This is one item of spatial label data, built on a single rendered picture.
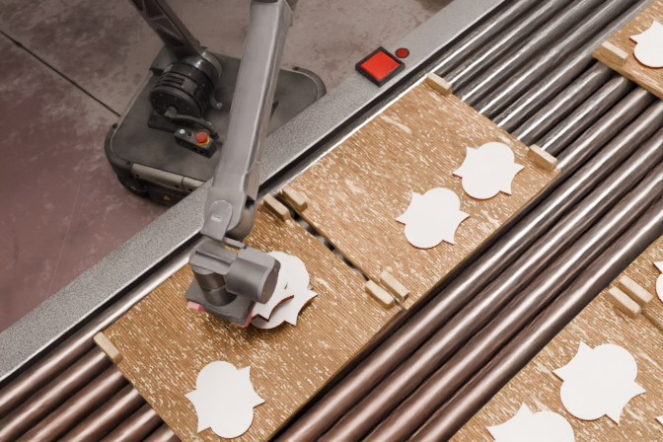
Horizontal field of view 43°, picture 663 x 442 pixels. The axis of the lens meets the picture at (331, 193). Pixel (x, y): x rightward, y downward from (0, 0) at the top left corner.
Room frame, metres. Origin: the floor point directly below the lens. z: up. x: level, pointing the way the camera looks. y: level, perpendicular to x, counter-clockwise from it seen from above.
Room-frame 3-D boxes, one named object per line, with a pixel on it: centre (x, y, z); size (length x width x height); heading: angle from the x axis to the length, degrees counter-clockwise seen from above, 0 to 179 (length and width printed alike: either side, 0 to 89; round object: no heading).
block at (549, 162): (0.91, -0.40, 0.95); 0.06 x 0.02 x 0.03; 35
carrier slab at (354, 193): (0.91, -0.17, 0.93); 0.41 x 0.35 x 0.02; 125
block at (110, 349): (0.66, 0.42, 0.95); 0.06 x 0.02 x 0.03; 37
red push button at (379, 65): (1.23, -0.15, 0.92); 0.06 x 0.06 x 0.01; 34
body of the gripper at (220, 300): (0.65, 0.19, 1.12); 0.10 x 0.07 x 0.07; 59
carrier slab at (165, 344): (0.67, 0.18, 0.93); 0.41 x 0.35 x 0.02; 127
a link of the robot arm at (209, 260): (0.65, 0.19, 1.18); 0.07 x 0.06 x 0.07; 59
